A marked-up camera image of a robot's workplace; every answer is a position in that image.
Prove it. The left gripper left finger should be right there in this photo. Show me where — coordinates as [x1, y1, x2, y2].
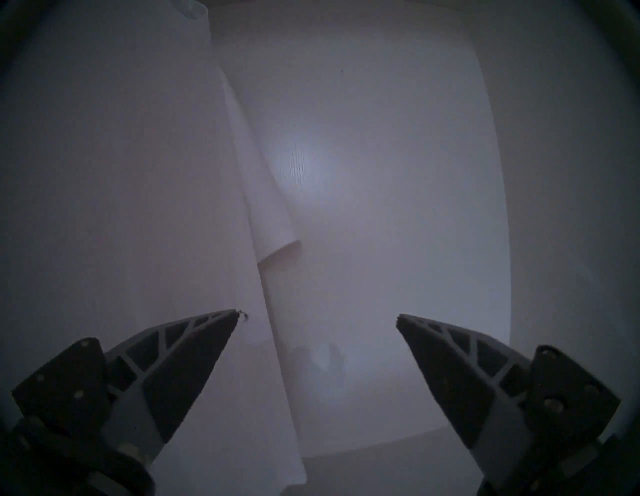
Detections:
[12, 309, 239, 458]

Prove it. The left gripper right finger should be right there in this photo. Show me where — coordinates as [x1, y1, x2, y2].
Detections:
[396, 314, 621, 476]

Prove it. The white T-shirt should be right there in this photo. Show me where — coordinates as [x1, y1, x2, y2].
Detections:
[0, 0, 308, 496]

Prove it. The white wardrobe carcass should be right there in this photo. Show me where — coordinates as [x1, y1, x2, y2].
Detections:
[200, 0, 640, 496]

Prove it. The white shelf board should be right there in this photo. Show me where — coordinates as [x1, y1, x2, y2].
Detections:
[282, 425, 506, 496]

